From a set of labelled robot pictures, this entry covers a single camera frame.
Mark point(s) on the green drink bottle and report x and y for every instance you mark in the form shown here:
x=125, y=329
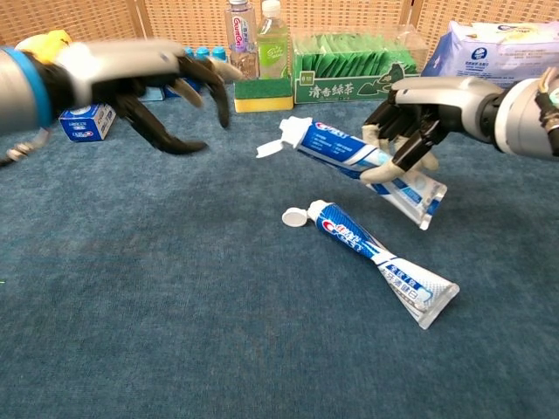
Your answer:
x=273, y=48

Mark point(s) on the dark blue Crest toothpaste tube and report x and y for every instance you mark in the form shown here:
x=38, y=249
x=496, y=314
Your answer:
x=345, y=235

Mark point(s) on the dark blue toy brick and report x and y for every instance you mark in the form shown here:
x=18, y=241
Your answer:
x=168, y=92

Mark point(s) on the light blue cardboard box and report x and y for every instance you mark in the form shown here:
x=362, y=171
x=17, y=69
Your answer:
x=153, y=95

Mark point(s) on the long light blue toy brick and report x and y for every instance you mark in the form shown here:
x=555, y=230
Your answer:
x=203, y=53

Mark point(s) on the green tea sachet box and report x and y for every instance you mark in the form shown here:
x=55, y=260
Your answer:
x=340, y=65

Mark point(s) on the green and yellow sponge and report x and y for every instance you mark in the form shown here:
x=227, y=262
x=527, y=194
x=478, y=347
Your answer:
x=263, y=94

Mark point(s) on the white tissue pack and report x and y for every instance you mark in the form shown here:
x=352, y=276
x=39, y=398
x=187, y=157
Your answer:
x=493, y=52

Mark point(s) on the blue table carpet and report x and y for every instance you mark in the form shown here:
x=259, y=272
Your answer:
x=174, y=305

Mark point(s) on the clear bottle with purple label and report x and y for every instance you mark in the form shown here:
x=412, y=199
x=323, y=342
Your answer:
x=241, y=35

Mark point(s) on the light blue Crest toothpaste tube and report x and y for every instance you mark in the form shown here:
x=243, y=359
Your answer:
x=332, y=139

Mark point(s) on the woven rattan folding screen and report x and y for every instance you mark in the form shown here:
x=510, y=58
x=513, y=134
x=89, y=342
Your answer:
x=174, y=22

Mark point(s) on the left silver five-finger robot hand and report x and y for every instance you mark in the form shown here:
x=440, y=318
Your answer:
x=118, y=65

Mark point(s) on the yellow chick plush toy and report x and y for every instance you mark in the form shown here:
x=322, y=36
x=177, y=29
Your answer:
x=59, y=39

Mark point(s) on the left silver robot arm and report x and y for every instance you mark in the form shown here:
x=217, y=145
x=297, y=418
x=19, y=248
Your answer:
x=17, y=91

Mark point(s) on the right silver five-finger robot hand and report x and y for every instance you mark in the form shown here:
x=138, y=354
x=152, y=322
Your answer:
x=450, y=100

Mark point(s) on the blue white small box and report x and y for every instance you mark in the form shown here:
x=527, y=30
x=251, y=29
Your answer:
x=85, y=128

